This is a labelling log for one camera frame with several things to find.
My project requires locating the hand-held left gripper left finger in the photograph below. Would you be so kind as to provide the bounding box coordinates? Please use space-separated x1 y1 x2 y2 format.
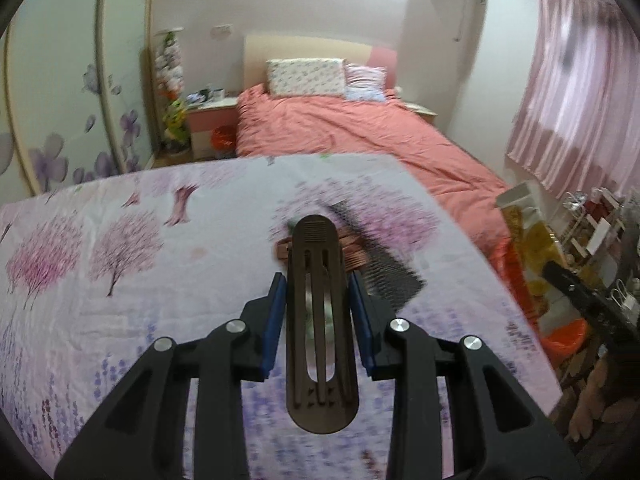
54 272 288 480

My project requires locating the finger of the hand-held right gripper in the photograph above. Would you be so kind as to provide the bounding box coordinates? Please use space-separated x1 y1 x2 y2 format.
542 260 602 322

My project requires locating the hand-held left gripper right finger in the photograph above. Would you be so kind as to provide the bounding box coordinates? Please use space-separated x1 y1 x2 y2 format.
347 272 583 480

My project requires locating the yellow plastic wrapper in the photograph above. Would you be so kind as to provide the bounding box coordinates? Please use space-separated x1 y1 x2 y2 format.
495 182 572 332

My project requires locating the orange basket with red liner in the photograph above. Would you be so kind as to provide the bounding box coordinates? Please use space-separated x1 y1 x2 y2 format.
490 237 590 364

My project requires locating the dark brown slotted paddle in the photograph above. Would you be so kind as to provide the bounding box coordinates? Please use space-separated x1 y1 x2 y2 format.
284 215 361 435

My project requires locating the white shelf unit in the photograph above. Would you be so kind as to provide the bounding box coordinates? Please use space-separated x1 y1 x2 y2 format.
567 187 626 261

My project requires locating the brown teddy bear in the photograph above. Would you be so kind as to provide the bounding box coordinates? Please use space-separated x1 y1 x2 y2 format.
569 360 632 444

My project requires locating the floral printed tablecloth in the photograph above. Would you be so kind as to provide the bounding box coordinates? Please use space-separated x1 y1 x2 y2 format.
0 152 564 480

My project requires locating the pink curtain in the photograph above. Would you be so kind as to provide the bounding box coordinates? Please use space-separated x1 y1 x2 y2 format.
505 0 640 202

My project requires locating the red round object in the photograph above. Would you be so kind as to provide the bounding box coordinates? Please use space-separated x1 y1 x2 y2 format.
210 127 237 154

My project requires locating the pink bed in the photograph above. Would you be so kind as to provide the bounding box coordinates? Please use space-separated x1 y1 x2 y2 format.
235 85 517 262

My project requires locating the pink nightstand with mugs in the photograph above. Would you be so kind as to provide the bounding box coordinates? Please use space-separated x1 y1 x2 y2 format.
186 97 240 161

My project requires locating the yellow green flower toy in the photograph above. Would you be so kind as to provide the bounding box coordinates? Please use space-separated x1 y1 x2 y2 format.
162 99 192 154

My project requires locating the pink striped pillow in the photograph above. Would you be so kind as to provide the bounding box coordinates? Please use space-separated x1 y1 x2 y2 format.
344 64 389 104

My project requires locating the white floral pillow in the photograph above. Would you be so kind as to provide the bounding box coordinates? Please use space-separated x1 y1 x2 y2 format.
266 58 347 99

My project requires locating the cream and pink headboard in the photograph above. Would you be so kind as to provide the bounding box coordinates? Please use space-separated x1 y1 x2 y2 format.
242 35 399 97

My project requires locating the flower arrangement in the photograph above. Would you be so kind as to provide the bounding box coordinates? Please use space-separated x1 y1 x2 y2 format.
154 32 185 99

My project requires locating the flower printed wardrobe door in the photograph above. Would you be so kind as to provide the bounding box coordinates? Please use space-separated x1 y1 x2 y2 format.
0 0 156 202

